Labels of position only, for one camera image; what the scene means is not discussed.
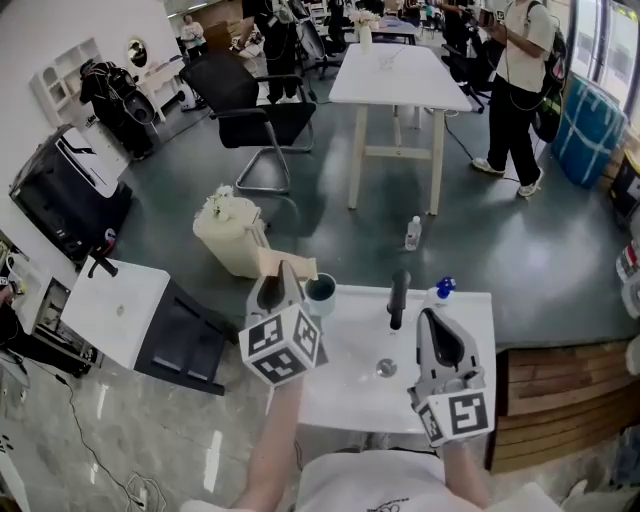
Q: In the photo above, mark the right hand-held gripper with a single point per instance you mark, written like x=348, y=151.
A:
x=465, y=412

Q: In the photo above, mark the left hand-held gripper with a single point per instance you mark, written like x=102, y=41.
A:
x=280, y=345

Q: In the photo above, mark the white cup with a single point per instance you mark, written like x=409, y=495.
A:
x=322, y=305

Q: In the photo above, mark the person's left forearm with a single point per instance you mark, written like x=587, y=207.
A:
x=275, y=440

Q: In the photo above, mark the person's right forearm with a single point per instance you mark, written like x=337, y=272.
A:
x=462, y=477

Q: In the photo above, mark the soap bottle with blue pump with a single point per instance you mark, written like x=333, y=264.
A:
x=440, y=295

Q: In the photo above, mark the cream trash bin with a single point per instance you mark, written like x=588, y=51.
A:
x=230, y=245

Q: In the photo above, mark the tall black faucet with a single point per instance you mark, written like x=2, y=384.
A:
x=398, y=300

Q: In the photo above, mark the white sink basin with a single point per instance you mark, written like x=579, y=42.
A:
x=360, y=390

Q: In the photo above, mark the white flower bunch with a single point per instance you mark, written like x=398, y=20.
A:
x=221, y=200

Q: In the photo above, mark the wooden slat platform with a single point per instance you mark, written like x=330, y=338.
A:
x=560, y=395

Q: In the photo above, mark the small clear water bottle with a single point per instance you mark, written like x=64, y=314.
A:
x=412, y=235

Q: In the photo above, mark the person's white shirt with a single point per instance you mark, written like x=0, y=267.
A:
x=370, y=482

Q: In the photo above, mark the white sink on black cabinet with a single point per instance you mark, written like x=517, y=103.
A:
x=120, y=310

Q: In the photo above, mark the short black faucet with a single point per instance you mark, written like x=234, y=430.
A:
x=102, y=265

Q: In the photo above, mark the clear water jug red label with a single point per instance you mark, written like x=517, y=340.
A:
x=631, y=280

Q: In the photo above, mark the black office chair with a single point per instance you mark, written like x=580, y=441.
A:
x=240, y=95

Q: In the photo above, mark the black bin with yellow lid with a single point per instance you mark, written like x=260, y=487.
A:
x=627, y=187

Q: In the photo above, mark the white table with wooden legs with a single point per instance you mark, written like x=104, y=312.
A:
x=400, y=80

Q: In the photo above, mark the blue wrapped bundle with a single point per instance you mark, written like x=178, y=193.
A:
x=587, y=130

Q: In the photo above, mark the white vase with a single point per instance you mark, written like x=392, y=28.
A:
x=365, y=40

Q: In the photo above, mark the round wall mirror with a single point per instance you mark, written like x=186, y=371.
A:
x=136, y=52

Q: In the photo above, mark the white wall shelf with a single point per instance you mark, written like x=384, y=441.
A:
x=62, y=80

